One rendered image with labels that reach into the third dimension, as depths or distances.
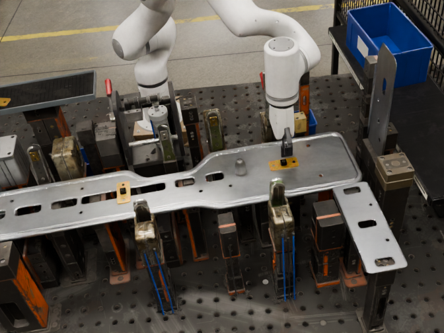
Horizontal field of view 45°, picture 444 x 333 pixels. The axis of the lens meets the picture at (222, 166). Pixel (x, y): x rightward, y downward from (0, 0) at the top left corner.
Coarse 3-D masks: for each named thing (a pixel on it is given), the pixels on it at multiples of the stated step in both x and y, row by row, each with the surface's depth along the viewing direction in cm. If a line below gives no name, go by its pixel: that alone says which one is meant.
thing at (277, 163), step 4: (276, 160) 156; (280, 160) 155; (288, 160) 156; (292, 160) 156; (296, 160) 155; (268, 164) 156; (272, 164) 155; (276, 164) 155; (280, 164) 155; (284, 164) 154; (288, 164) 155; (292, 164) 154; (296, 164) 154; (272, 168) 154; (276, 168) 154; (280, 168) 154; (284, 168) 154
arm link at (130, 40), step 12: (144, 0) 148; (156, 0) 147; (168, 0) 160; (144, 12) 165; (156, 12) 159; (168, 12) 162; (120, 24) 178; (132, 24) 174; (144, 24) 170; (156, 24) 168; (120, 36) 178; (132, 36) 175; (144, 36) 174; (120, 48) 180; (132, 48) 178; (144, 48) 182; (132, 60) 185
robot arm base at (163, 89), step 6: (138, 90) 202; (144, 90) 197; (150, 90) 196; (156, 90) 196; (162, 90) 198; (144, 96) 199; (144, 108) 205; (144, 114) 210; (180, 114) 211; (144, 120) 210; (180, 120) 209; (144, 126) 208; (150, 126) 207
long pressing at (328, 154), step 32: (224, 160) 159; (256, 160) 158; (320, 160) 155; (352, 160) 154; (0, 192) 158; (32, 192) 157; (64, 192) 156; (96, 192) 154; (160, 192) 152; (192, 192) 151; (224, 192) 149; (256, 192) 148; (288, 192) 148; (0, 224) 149; (32, 224) 148; (64, 224) 147; (96, 224) 147
